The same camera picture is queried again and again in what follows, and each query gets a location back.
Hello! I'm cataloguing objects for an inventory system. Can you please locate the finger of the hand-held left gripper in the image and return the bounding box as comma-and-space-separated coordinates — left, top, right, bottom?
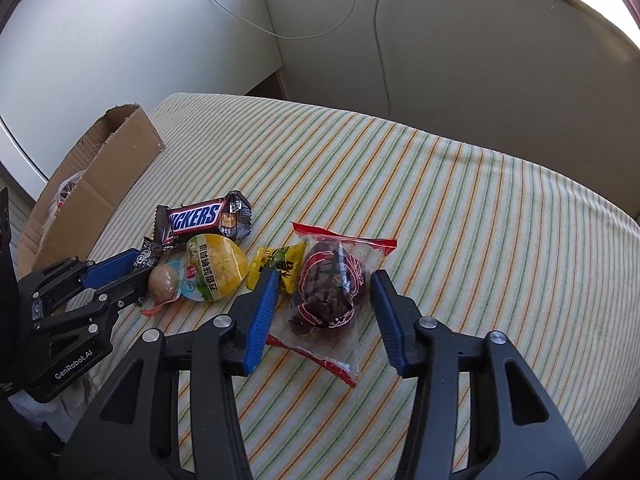
29, 247, 151, 312
36, 270, 154, 349

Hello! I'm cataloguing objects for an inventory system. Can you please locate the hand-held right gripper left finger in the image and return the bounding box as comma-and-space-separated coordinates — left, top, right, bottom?
57, 266, 281, 480

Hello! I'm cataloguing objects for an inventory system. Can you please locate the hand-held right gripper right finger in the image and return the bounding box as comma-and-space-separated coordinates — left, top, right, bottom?
370, 269, 588, 480

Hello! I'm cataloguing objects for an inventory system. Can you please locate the small dark candy packet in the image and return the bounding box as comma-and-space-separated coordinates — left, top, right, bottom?
132, 236, 160, 272

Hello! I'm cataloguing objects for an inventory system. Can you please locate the yellow candy packet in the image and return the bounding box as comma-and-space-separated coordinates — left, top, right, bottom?
248, 241, 308, 295

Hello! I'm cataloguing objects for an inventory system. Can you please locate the round yellow-green egg packet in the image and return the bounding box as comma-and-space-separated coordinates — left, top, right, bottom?
140, 233, 250, 317

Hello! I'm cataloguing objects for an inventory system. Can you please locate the large red-edged clear date packet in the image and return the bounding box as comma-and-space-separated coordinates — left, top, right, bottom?
267, 221, 399, 389

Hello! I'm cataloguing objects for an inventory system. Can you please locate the brown cardboard box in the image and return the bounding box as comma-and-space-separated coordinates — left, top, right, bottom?
19, 103, 166, 283

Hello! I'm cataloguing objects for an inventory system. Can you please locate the brown chocolate bar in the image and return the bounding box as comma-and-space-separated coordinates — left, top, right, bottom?
153, 190, 253, 252

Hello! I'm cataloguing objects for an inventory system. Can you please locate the striped bedsheet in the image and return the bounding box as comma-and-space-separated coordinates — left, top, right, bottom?
82, 92, 640, 480

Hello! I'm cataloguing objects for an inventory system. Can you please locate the white cabinet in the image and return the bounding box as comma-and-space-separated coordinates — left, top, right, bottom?
0, 0, 285, 182

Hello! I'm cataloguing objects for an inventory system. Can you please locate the grey cable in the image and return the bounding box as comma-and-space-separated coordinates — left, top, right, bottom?
372, 0, 392, 119

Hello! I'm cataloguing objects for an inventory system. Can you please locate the white cable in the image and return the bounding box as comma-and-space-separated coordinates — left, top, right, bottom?
182, 0, 357, 41

